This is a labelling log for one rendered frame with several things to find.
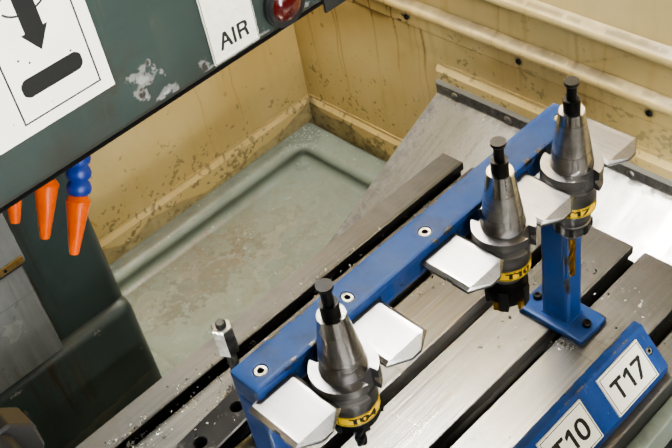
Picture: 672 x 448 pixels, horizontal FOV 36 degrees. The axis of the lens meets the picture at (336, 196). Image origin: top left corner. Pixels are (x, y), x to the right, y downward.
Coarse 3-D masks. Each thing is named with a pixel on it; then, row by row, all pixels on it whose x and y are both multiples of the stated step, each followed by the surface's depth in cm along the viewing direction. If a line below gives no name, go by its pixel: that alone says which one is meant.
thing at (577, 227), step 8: (592, 216) 108; (552, 224) 110; (560, 224) 108; (568, 224) 107; (576, 224) 107; (584, 224) 107; (592, 224) 108; (560, 232) 108; (568, 232) 108; (576, 232) 107; (584, 232) 108
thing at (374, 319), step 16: (384, 304) 94; (352, 320) 94; (368, 320) 93; (384, 320) 93; (400, 320) 93; (368, 336) 92; (384, 336) 92; (400, 336) 91; (416, 336) 91; (384, 352) 90; (400, 352) 90; (416, 352) 90
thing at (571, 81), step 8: (568, 80) 97; (576, 80) 97; (568, 88) 97; (576, 88) 97; (568, 96) 98; (576, 96) 98; (568, 104) 98; (576, 104) 98; (568, 112) 98; (576, 112) 98
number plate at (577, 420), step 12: (576, 408) 114; (564, 420) 113; (576, 420) 114; (588, 420) 114; (552, 432) 112; (564, 432) 113; (576, 432) 113; (588, 432) 114; (600, 432) 115; (540, 444) 111; (552, 444) 112; (564, 444) 112; (576, 444) 113; (588, 444) 114
